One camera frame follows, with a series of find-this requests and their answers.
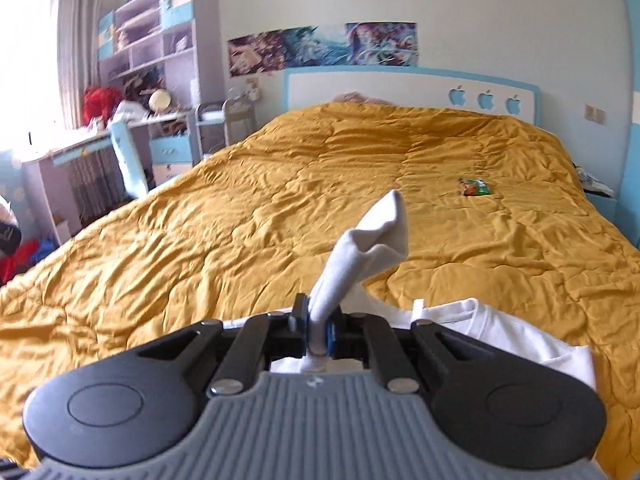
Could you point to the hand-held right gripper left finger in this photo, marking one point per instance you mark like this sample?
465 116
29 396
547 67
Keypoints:
301 327

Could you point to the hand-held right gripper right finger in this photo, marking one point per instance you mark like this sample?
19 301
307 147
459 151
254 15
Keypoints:
331 339

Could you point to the white printed t-shirt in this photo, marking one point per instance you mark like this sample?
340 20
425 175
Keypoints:
372 240

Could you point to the mustard yellow quilted blanket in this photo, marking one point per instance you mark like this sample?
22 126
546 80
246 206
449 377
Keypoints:
240 200

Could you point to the green and orange snack packet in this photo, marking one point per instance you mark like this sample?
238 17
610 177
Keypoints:
475 187

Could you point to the white and blue desk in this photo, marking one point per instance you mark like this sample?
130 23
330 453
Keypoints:
170 155

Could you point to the grey trolley cart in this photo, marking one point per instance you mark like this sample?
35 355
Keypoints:
237 120

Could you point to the fluffy beige pillow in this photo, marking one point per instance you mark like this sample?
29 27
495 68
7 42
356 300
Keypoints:
362 98

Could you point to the light blue desk chair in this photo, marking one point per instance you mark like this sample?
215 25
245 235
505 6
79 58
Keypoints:
127 160

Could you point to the white and blue headboard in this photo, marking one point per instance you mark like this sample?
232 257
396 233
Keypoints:
380 85

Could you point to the round globe lamp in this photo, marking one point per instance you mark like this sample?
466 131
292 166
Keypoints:
160 101

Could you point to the white plastic bag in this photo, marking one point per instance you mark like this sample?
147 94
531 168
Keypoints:
131 109

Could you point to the red and blue cloth pile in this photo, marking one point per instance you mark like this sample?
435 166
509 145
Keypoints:
30 260

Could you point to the red plush toy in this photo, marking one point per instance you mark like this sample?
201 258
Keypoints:
100 102

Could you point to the white patterned cloth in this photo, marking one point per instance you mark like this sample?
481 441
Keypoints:
595 180

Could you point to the dark and white plush toy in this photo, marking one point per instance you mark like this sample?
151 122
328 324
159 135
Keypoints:
9 230

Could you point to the white and blue shelf unit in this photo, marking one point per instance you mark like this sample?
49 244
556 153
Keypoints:
170 45

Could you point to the blue and white wardrobe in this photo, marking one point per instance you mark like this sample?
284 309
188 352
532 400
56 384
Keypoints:
631 135

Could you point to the pale patterned curtain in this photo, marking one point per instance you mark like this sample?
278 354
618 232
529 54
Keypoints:
80 35

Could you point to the window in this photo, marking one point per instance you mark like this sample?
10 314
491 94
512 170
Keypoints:
25 60

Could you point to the white wall socket with plugs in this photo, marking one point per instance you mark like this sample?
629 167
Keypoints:
252 91

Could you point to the anime wall poster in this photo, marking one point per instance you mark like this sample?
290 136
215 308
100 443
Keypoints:
315 47
380 44
255 55

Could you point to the beige wall switch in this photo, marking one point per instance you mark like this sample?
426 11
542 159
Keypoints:
595 113

